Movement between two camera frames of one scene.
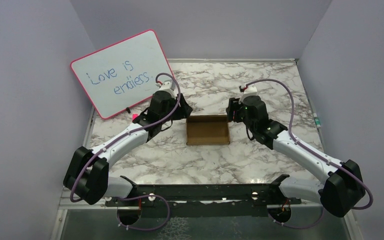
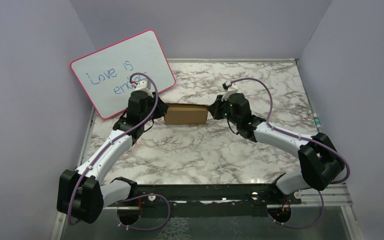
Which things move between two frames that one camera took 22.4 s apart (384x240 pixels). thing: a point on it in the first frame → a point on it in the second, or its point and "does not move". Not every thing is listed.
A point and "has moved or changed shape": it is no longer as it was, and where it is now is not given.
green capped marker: (317, 121) does not move
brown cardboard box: (207, 130) has moved or changed shape
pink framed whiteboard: (123, 73) does not move
